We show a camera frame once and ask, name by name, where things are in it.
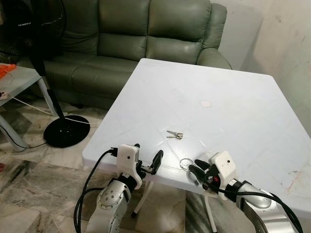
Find black standing fan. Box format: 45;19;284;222
0;0;91;149

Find white plastic square table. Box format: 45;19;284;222
82;58;311;233

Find green leather sofa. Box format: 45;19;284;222
17;0;233;110

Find grey side table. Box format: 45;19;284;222
0;66;65;152

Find orange item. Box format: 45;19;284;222
0;63;17;78

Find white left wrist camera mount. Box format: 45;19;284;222
116;144;144;190

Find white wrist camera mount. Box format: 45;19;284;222
208;150;238;193
116;144;144;190

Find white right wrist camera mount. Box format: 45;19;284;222
208;150;238;193

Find silver metal key ring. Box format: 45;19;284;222
178;157;195;171

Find silver keys on ring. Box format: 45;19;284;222
166;130;184;141

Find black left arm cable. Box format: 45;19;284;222
73;148;120;233

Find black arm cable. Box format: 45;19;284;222
208;186;305;233
73;148;120;233

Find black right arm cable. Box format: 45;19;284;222
208;186;305;233

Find black floor cable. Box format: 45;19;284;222
0;116;50;149

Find white power cable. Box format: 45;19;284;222
0;91;99;126

